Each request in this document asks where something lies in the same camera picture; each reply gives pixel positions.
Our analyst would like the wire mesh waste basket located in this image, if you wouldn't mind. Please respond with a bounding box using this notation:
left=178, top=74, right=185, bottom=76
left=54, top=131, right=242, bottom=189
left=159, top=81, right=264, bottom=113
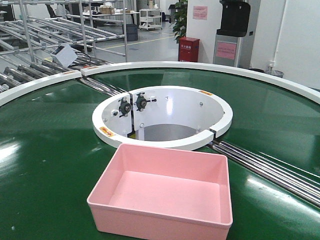
left=265, top=69, right=284, bottom=78

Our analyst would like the metal roller conveyor rack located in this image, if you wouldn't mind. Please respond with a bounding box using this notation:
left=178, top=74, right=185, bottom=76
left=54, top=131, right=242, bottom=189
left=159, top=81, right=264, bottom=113
left=0, top=0, right=127, bottom=93

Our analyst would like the white inner conveyor ring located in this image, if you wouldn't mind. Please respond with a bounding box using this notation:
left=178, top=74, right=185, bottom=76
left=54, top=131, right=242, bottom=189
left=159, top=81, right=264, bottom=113
left=91, top=85, right=234, bottom=152

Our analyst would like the white outer conveyor rim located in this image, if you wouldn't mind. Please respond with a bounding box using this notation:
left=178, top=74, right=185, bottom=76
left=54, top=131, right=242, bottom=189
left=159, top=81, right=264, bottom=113
left=0, top=61, right=320, bottom=106

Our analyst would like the green potted plant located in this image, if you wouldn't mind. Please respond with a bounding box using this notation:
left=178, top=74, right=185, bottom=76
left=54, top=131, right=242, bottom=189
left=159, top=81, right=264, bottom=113
left=172, top=0, right=188, bottom=44

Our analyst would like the white wheeled cart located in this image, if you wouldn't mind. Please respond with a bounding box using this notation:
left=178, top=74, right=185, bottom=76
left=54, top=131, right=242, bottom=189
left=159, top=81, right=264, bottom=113
left=138, top=8, right=162, bottom=31

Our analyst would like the black water dispenser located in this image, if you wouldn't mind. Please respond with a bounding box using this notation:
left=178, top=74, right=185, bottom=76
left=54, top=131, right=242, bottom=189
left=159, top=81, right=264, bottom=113
left=216, top=0, right=251, bottom=38

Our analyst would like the pink wall notice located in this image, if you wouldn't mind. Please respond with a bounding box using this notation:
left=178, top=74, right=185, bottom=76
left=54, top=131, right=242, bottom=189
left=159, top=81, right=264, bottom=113
left=192, top=5, right=208, bottom=20

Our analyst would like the red fire extinguisher cabinet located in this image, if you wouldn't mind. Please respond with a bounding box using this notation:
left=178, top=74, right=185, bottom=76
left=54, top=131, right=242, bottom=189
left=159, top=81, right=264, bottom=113
left=178, top=37, right=200, bottom=62

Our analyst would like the black storage crate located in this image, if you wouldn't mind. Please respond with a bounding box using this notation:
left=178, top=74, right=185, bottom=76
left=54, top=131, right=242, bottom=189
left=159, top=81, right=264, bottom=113
left=126, top=24, right=138, bottom=41

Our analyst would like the grey control box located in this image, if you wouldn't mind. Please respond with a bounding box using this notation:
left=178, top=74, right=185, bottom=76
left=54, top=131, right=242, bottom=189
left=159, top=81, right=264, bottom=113
left=51, top=44, right=77, bottom=67

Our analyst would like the pink plastic bin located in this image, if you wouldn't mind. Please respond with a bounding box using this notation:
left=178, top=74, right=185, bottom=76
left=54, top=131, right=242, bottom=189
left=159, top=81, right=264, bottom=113
left=87, top=144, right=233, bottom=240

